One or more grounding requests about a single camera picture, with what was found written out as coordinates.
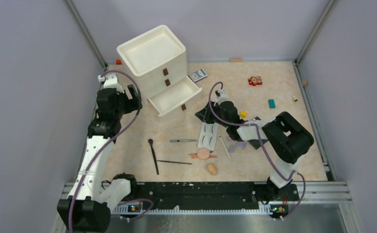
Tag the small yellow cube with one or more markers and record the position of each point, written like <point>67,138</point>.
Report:
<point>243,114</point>

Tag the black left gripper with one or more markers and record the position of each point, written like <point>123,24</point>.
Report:
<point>132,103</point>

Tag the dark green building baseplate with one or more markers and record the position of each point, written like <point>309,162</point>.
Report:
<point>255,142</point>

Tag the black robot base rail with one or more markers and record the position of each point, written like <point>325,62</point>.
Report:
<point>210,195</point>

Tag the blue playing card deck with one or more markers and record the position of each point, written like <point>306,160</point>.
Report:
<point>198,75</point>

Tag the beige makeup sponge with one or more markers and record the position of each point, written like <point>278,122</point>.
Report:
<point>211,168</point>

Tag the black makeup brush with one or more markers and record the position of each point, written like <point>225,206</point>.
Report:
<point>150,141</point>

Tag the wooden block at wall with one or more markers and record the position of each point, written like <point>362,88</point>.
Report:
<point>236,60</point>

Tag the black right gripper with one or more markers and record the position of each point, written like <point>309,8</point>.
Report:
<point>204,115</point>

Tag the teal toy block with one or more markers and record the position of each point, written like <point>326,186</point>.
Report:
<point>271,104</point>

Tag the thin black pencil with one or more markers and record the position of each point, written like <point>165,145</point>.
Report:
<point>174,162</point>

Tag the white cosmetic pencil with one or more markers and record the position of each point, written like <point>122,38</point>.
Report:
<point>224,146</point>

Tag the white false eyelash card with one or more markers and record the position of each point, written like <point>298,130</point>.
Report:
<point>208,136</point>

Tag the silver eyeliner pencil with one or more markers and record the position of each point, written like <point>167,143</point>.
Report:
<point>182,140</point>

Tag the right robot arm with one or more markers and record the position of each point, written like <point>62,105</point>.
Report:
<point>289,139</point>

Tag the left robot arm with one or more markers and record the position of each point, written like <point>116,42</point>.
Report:
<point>87,208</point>

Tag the peach powder puff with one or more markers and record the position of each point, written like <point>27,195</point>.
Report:
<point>203,153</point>

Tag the white plastic drawer organizer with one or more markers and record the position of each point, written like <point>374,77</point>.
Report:
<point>157,61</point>

